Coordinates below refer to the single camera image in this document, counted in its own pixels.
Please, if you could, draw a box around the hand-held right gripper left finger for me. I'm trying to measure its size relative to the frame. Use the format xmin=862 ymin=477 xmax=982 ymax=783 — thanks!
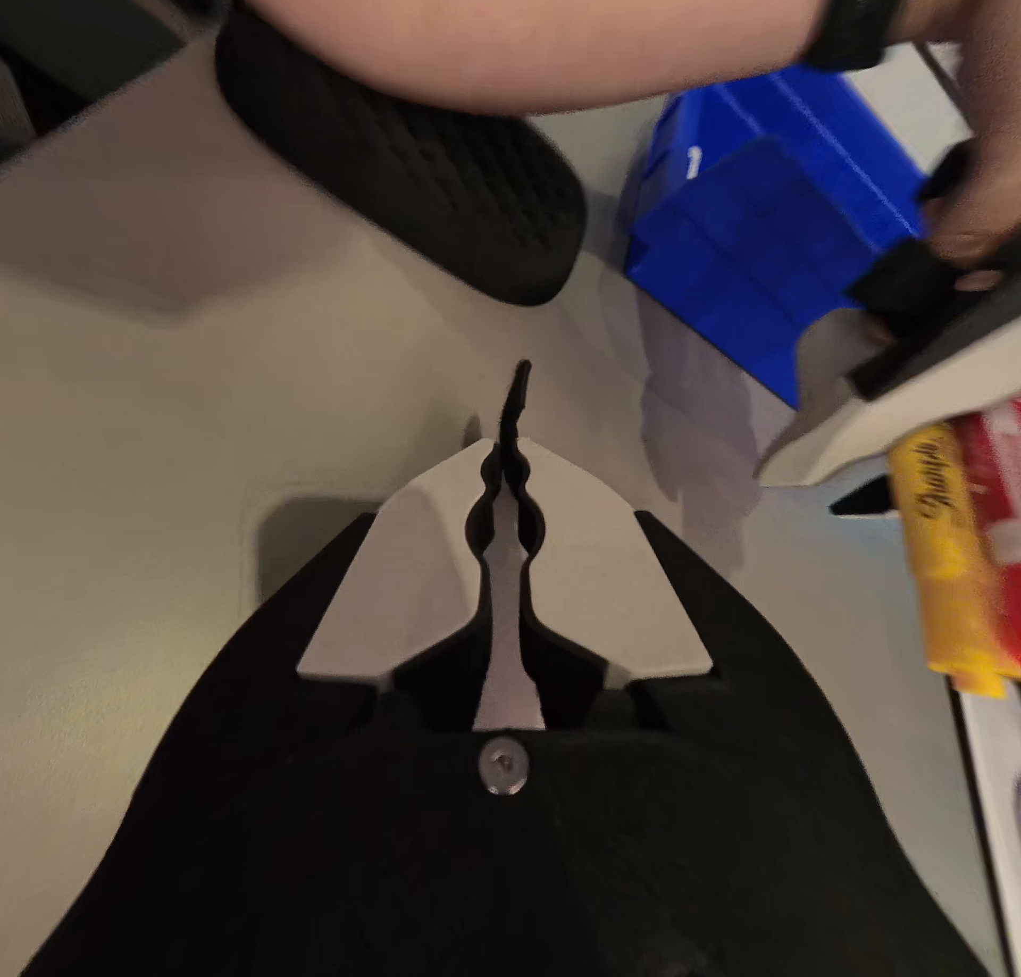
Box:
xmin=295 ymin=437 xmax=504 ymax=731

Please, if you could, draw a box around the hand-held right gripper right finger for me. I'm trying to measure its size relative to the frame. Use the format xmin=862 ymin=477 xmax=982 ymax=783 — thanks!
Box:
xmin=517 ymin=437 xmax=716 ymax=729

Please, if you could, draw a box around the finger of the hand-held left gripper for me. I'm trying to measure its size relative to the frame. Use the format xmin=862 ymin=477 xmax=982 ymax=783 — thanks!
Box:
xmin=754 ymin=307 xmax=1021 ymax=519

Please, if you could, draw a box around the red dry erase marker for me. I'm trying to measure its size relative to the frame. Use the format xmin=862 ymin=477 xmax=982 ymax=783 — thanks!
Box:
xmin=953 ymin=398 xmax=1021 ymax=667

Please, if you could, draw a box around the yellow marker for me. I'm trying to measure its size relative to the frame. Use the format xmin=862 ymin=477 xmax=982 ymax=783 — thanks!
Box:
xmin=887 ymin=421 xmax=1018 ymax=700

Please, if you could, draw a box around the person's left forearm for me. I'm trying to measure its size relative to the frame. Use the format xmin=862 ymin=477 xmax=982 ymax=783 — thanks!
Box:
xmin=211 ymin=0 xmax=847 ymax=116

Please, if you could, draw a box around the person's left hand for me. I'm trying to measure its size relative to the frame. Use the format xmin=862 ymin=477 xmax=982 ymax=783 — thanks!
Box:
xmin=901 ymin=0 xmax=1021 ymax=294

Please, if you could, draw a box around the blue plastic bin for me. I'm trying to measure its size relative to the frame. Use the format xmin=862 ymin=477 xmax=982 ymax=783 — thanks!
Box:
xmin=624 ymin=63 xmax=933 ymax=410

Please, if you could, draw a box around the black wristband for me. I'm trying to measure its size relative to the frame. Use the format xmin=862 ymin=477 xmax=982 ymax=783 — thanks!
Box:
xmin=798 ymin=0 xmax=926 ymax=72

